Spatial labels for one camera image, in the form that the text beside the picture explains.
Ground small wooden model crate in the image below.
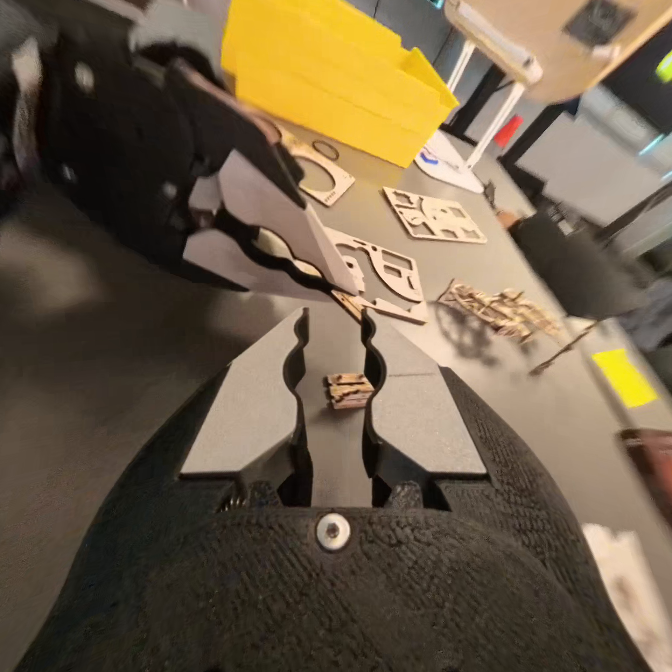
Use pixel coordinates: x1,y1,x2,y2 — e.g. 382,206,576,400
325,372,375,410

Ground yellow plastic bin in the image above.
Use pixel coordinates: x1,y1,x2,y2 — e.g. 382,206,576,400
220,0,461,170

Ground red object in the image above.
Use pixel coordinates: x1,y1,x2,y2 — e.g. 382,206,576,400
495,114,524,149

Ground pile of wooden pieces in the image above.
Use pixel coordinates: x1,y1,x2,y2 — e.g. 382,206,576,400
437,280,561,344

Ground yellow sticky note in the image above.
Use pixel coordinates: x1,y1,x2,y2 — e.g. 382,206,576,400
591,348,659,409

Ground wooden sheet with ring cutout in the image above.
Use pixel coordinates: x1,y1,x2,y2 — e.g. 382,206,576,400
283,134,356,207

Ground thin dark stick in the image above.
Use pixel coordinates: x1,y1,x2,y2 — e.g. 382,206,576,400
530,320,600,377

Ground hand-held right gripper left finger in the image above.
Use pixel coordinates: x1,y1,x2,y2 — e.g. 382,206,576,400
179,308,310,477

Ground plywood chair white legs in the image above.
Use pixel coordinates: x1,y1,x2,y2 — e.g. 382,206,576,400
442,0,672,174

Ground white sheet with blue print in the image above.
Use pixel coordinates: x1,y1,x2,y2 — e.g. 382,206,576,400
414,128,485,195

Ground wooden parts sheet curved cutouts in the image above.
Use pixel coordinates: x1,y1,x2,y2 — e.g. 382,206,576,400
323,227,427,304

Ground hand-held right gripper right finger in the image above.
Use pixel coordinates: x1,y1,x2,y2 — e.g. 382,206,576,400
361,309,488,478

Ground small wooden slat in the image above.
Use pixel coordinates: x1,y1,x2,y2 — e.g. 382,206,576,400
331,289,368,321

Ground wooden offcut piece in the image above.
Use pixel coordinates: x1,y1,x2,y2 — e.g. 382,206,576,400
367,296,428,324

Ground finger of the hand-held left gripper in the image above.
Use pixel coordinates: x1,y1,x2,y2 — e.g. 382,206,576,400
216,148,364,296
182,228,339,304

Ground dark red printed box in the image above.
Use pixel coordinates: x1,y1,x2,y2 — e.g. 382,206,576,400
615,427,672,522

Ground wooden parts sheet small cutouts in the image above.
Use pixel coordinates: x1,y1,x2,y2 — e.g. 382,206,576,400
382,185,489,245

